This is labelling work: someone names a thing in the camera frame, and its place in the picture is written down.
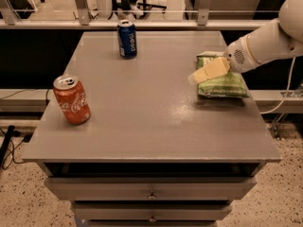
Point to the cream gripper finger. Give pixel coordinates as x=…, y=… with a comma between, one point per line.
x=215, y=68

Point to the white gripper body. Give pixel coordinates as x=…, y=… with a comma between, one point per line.
x=237, y=56

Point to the green jalapeno chip bag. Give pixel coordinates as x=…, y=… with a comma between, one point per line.
x=229, y=85

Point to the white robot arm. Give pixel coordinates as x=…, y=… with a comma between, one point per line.
x=279, y=39

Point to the blue pepsi can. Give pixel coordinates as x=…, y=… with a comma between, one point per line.
x=127, y=39

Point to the red coca-cola can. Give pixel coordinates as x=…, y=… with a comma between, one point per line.
x=71, y=98

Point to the grey drawer cabinet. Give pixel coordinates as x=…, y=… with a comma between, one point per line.
x=147, y=121

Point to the upper drawer knob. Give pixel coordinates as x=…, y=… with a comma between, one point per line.
x=152, y=197

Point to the drawer knob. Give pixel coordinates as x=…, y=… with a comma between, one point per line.
x=152, y=197
x=152, y=219

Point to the lower drawer knob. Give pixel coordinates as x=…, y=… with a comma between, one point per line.
x=152, y=219

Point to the upper grey drawer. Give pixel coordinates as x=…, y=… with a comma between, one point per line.
x=165, y=189

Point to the grey drawer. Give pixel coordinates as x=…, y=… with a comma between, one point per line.
x=165, y=189
x=143, y=211

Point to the lower grey drawer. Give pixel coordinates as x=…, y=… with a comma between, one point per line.
x=143, y=211

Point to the metal railing frame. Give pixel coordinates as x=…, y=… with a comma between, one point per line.
x=76, y=14

